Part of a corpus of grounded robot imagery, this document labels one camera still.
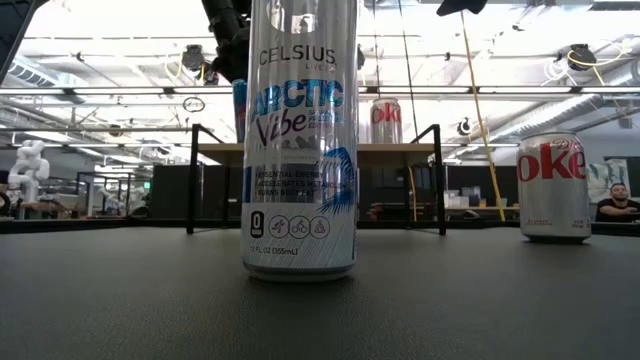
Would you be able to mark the leaf pattern wall picture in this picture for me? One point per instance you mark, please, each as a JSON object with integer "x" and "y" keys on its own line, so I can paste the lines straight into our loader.
{"x": 602, "y": 175}

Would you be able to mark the Celsius Arctic Vibe can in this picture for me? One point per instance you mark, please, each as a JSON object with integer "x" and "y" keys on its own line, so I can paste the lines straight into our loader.
{"x": 300, "y": 175}

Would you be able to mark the Diet Coke can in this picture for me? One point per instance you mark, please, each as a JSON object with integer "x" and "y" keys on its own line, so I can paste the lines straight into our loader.
{"x": 386, "y": 125}
{"x": 552, "y": 200}

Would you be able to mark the person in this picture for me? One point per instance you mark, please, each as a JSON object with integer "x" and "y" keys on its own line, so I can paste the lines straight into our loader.
{"x": 617, "y": 207}

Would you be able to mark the black aluminium rig frame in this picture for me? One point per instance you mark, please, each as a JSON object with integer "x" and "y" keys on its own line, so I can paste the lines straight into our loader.
{"x": 100, "y": 225}

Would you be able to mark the black partition panel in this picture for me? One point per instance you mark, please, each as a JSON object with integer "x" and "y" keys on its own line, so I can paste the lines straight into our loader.
{"x": 170, "y": 190}

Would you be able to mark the black frame robot cell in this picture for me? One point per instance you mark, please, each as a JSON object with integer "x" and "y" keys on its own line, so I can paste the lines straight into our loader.
{"x": 107, "y": 196}

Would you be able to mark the blue silver Red Bull can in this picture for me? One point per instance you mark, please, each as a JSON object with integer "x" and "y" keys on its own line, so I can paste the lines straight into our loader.
{"x": 240, "y": 112}

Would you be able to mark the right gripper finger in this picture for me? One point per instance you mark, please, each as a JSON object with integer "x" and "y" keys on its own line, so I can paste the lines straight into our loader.
{"x": 460, "y": 6}

